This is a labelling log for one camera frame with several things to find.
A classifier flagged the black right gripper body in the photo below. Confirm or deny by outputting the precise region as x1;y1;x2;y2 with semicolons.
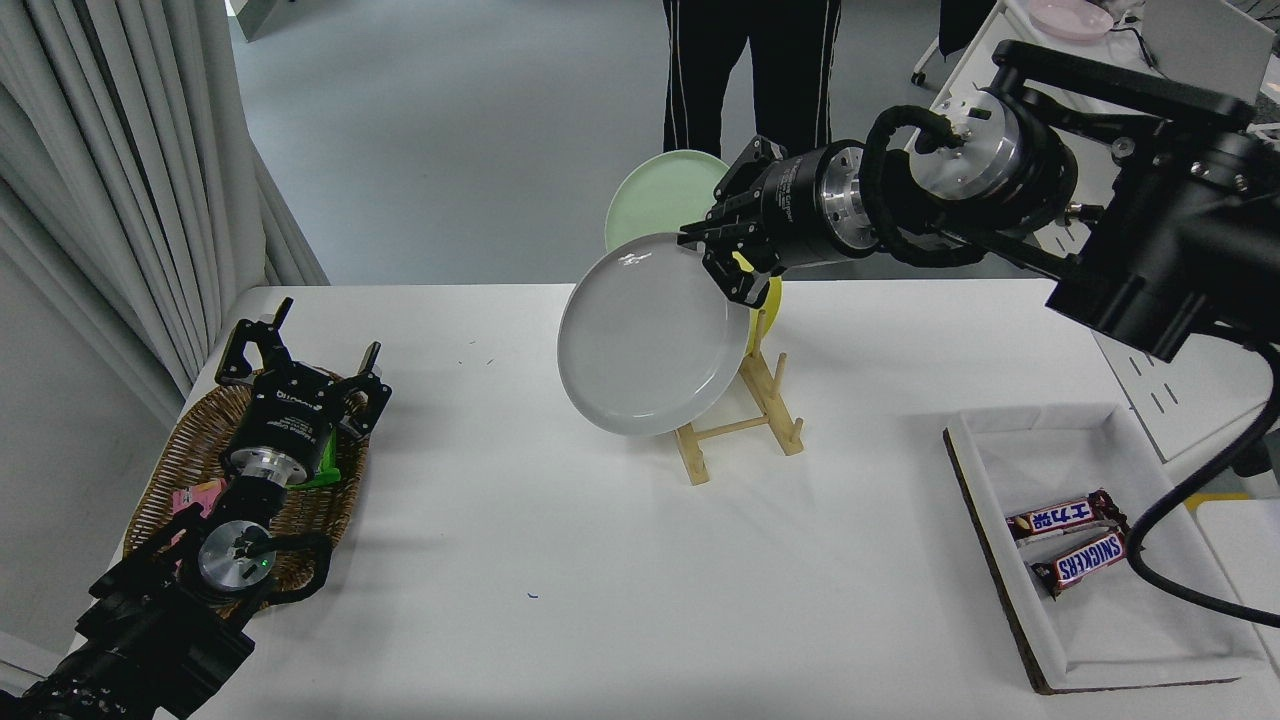
715;137;833;271

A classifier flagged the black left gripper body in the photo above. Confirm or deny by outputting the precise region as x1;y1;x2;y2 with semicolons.
228;365;351;477

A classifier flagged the grey plate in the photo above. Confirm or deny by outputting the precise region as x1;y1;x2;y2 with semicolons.
557;232;753;437

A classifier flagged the yellow plate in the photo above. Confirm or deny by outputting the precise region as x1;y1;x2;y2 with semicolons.
735;250;784;357

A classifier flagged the pale green plate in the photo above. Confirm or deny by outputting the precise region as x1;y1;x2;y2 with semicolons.
604;150;731;256

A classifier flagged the wooden plate rack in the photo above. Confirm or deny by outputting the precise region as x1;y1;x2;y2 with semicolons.
675;310;806;486

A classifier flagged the pink plate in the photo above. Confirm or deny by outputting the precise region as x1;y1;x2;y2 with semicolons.
1027;0;1114;41

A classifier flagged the green snack packet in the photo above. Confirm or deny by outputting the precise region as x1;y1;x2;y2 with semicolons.
298;425;343;491

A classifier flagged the brown wicker basket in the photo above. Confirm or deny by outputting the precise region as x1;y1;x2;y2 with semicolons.
122;370;371;616

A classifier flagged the pink snack packet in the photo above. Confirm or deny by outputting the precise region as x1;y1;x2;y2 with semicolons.
170;478;226;546

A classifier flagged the person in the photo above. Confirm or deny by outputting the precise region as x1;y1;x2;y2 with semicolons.
660;0;843;161

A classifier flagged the grey curtain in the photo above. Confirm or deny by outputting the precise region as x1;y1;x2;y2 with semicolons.
0;0;331;426

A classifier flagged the black chair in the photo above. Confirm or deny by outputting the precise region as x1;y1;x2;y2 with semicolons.
936;0;999;59

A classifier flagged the grey cabinet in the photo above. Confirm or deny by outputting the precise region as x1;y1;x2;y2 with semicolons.
228;0;301;43

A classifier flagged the Snickers bar with Chinese print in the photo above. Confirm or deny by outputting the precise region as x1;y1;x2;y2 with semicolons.
1005;490;1129;544

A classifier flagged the white desk with slotted panel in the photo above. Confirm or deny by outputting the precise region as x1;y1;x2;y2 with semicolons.
890;0;1280;486

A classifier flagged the Snickers bar with Latin print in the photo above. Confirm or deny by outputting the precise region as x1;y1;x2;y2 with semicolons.
1030;528;1133;599

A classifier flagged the grey laptop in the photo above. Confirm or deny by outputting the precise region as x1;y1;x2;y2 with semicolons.
1140;0;1276;103

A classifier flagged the white tray with brown edge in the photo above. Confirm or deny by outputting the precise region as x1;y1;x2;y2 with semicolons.
942;402;1271;696

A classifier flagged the black cylinder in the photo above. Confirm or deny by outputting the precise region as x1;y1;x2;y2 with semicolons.
1235;440;1280;481

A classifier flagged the white side table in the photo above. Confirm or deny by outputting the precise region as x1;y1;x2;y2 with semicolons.
1195;498;1280;673

